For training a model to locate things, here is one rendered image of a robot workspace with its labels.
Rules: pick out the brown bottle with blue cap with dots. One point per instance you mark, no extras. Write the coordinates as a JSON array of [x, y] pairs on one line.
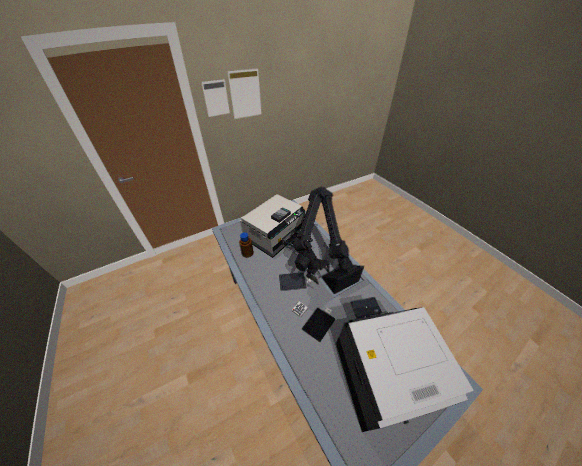
[[246, 246]]

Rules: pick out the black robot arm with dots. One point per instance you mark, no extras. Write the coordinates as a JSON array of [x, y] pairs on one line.
[[302, 241]]

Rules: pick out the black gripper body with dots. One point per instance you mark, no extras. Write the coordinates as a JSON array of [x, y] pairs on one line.
[[316, 265]]

